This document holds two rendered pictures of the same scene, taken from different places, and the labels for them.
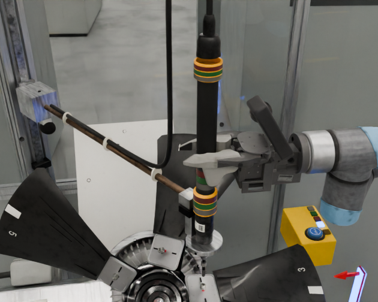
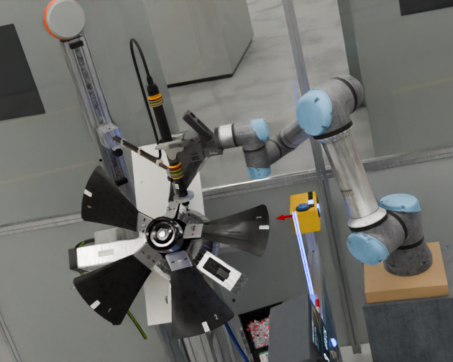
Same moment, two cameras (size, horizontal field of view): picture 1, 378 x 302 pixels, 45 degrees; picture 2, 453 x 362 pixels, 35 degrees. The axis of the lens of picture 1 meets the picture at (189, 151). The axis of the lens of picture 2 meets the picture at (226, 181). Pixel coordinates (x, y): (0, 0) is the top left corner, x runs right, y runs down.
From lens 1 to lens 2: 167 cm
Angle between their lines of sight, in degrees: 19
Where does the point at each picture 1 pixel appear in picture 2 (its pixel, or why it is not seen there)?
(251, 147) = (188, 136)
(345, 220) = (257, 174)
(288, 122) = not seen: hidden behind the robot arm
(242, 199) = not seen: hidden behind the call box
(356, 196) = (256, 159)
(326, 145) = (227, 131)
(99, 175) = (148, 178)
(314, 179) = not seen: hidden behind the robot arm
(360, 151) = (246, 132)
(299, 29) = (297, 57)
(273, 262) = (242, 215)
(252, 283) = (224, 225)
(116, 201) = (159, 194)
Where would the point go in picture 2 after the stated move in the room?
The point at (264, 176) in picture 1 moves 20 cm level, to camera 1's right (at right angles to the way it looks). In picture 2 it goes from (198, 151) to (258, 144)
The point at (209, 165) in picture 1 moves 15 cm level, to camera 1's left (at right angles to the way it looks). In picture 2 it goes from (165, 147) to (122, 153)
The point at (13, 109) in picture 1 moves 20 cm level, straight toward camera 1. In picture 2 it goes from (97, 144) to (97, 161)
